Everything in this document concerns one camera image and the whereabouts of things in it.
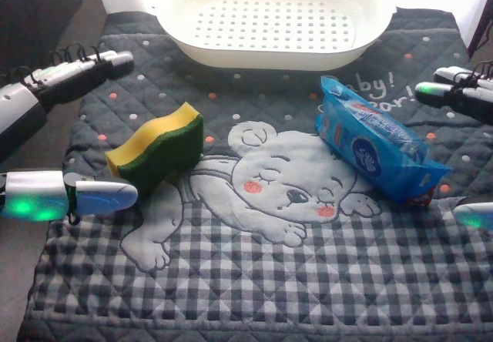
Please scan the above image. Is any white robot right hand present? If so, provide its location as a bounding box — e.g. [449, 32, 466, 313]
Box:
[414, 61, 493, 230]

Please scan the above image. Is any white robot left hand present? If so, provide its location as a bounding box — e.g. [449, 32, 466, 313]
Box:
[0, 45, 139, 226]

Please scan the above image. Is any blue tissue packet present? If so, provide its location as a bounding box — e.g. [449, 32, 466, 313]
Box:
[314, 75, 452, 206]

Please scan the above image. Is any yellow and green sponge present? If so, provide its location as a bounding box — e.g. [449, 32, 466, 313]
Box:
[104, 102, 205, 196]

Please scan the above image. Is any white perforated plastic basin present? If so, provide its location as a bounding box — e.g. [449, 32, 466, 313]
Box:
[152, 0, 400, 72]

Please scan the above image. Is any black furniture panel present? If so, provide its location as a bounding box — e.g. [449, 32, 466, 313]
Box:
[0, 0, 84, 64]

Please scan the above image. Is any grey quilt with printed bear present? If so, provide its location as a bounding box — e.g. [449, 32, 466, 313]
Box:
[17, 7, 493, 342]

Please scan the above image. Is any dark red post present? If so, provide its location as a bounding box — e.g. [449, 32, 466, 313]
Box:
[467, 0, 493, 62]

